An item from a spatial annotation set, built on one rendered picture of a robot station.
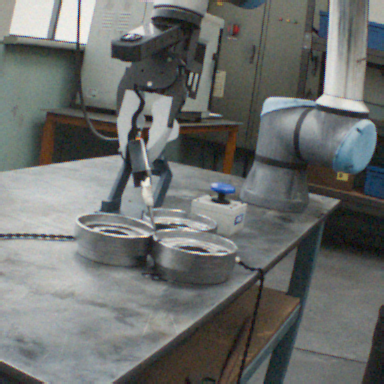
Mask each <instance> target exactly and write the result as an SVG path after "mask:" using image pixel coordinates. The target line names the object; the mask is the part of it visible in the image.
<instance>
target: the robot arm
mask: <svg viewBox="0 0 384 384"><path fill-rule="evenodd" d="M209 1H221V2H230V3H232V4H233V5H234V6H236V7H241V8H243V9H252V10H253V9H256V8H257V7H260V6H262V4H263V3H264V2H265V1H266V0H155V1H154V4H153V8H154V10H153V12H152V16H151V19H152V20H153V21H152V22H150V23H148V24H146V25H144V26H142V27H138V28H135V29H133V30H131V31H129V32H127V33H126V34H124V35H122V36H119V37H117V38H115V39H113V40H111V51H110V56H111V58H114V59H119V60H120V61H124V62H131V63H132V64H131V66H130V67H126V69H125V73H124V76H123V77H122V79H121V81H120V82H119V84H118V87H117V93H116V101H117V111H116V117H117V126H118V134H119V140H120V145H121V149H122V150H121V152H122V155H123V158H125V159H128V158H129V152H128V150H129V149H128V146H129V144H128V142H129V141H133V135H134V131H135V129H137V126H138V128H141V131H142V129H143V127H144V123H145V118H144V116H143V114H142V111H143V108H144V105H145V101H144V99H145V93H144V92H147V93H152V94H153V93H156V94H159V95H164V97H162V98H160V99H159V100H157V101H154V102H153V103H152V108H151V114H152V116H153V123H152V125H151V127H150V130H149V141H148V144H147V146H146V147H145V148H146V154H147V159H148V163H149V164H152V163H153V161H154V160H155V159H156V158H157V157H158V156H159V154H160V153H161V152H162V150H163V148H164V146H165V145H166V142H168V141H170V140H173V139H175V138H177V136H178V134H179V124H178V122H177V120H176V117H177V116H178V114H179V113H180V111H181V110H182V108H183V106H184V104H185V102H186V99H187V94H188V92H189V94H188V98H190V99H196V97H197V92H198V88H199V83H200V79H201V75H202V71H203V66H204V65H201V64H199V63H197V62H196V61H194V57H195V53H196V48H197V45H198V40H199V37H200V32H201V29H202V27H201V25H202V21H203V20H202V19H203V18H204V16H205V13H206V9H207V6H208V2H209ZM330 3H331V4H330V8H329V9H330V14H329V16H330V18H329V29H328V32H329V35H328V46H327V49H328V51H327V62H326V73H325V79H326V80H325V85H324V94H323V96H322V97H320V98H319V99H318V100H316V103H315V102H313V101H308V100H304V99H294V98H281V97H271V98H268V99H267V100H266V101H265V102H264V104H263V112H262V114H261V123H260V128H259V134H258V140H257V146H256V150H257V151H256V157H255V162H254V165H253V167H252V169H251V171H250V173H249V176H248V177H247V179H246V181H245V183H244V185H243V187H242V191H241V196H240V198H241V199H242V200H244V201H246V202H248V203H250V204H253V205H257V206H260V207H264V208H269V209H274V210H280V211H286V212H305V211H307V208H308V203H309V197H308V188H307V180H306V170H307V165H308V163H310V164H314V165H317V166H321V167H325V168H328V169H332V170H335V171H336V172H344V173H349V174H352V175H355V174H357V173H359V172H361V171H362V170H363V169H364V168H365V167H366V166H367V163H368V162H369V161H370V160H371V157H372V155H373V153H374V148H375V145H376V132H375V131H376V128H375V126H374V124H373V123H372V122H371V121H370V120H368V117H369V112H368V109H367V107H366V106H365V104H364V102H363V99H364V98H363V94H364V84H365V79H364V78H365V73H366V71H365V68H366V59H367V56H366V54H367V44H368V43H367V39H368V36H367V35H368V25H369V24H368V20H369V18H368V16H369V3H370V2H369V0H330ZM191 73H193V77H192V80H191V85H189V84H188V82H189V77H190V74H191ZM196 73H197V74H199V75H198V79H197V83H196V88H195V91H193V90H192V89H193V85H194V80H195V77H196ZM139 91H140V92H139ZM143 91H144V92H143Z"/></svg>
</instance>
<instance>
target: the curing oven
mask: <svg viewBox="0 0 384 384"><path fill-rule="evenodd" d="M153 4H154V1H146V0H96V2H95V5H94V9H93V16H92V20H91V23H90V29H89V36H88V37H87V44H86V51H85V53H84V59H83V66H82V71H81V74H80V75H81V82H82V86H81V87H82V93H83V97H84V105H85V108H86V111H87V112H88V111H89V110H90V106H91V107H93V106H95V107H100V108H105V109H111V110H117V101H116V93H117V87H118V84H119V82H120V81H121V79H122V77H123V76H124V73H125V69H126V67H130V66H131V64H132V63H131V62H124V61H120V60H119V59H114V58H111V56H110V51H111V40H113V39H115V38H117V37H119V36H122V35H124V34H126V33H127V32H129V31H131V30H133V29H135V28H138V27H142V26H144V25H146V24H148V23H150V22H152V21H153V20H152V19H151V16H152V12H153V10H154V8H153ZM202 20H203V21H202V25H201V27H202V29H201V32H200V37H199V40H198V45H197V48H196V53H195V57H194V61H196V62H197V63H199V64H201V65H204V66H203V71H202V75H201V79H200V83H199V88H198V92H197V97H196V99H190V98H188V94H189V92H188V94H187V99H186V102H185V104H184V106H183V108H182V110H181V111H180V113H179V114H178V116H177V117H195V121H196V122H201V118H209V113H210V107H211V102H212V96H213V90H214V84H215V79H216V72H217V67H218V61H219V56H220V50H221V48H220V45H221V39H222V34H223V28H224V23H225V20H224V19H222V18H220V17H214V16H212V15H210V14H208V13H205V16H204V18H203V19H202ZM143 92H144V91H143ZM144 93H145V99H144V101H145V105H144V108H143V111H142V114H143V115H146V116H152V114H151V108H152V103H153V102H154V101H157V100H159V99H160V98H162V97H164V95H159V94H156V93H153V94H152V93H147V92H144Z"/></svg>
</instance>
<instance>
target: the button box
mask: <svg viewBox="0 0 384 384"><path fill-rule="evenodd" d="M246 210H247V204H246V203H243V202H237V201H233V200H228V199H225V200H218V199H217V197H215V196H212V195H207V196H203V197H200V198H197V199H194V200H192V205H191V213H195V214H199V215H202V216H205V217H209V218H211V219H213V220H215V221H216V222H217V223H218V230H217V235H221V236H225V237H230V236H232V235H234V234H236V233H238V232H239V231H241V230H242V227H243V224H244V222H245V216H246Z"/></svg>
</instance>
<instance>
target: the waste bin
mask: <svg viewBox="0 0 384 384"><path fill-rule="evenodd" d="M372 338H373V339H372V341H371V342H372V346H371V350H370V352H369V357H368V362H367V364H366V367H365V373H364V375H363V377H362V382H361V384H384V304H383V305H381V307H380V308H379V310H378V319H377V323H376V325H375V327H374V331H373V336H372Z"/></svg>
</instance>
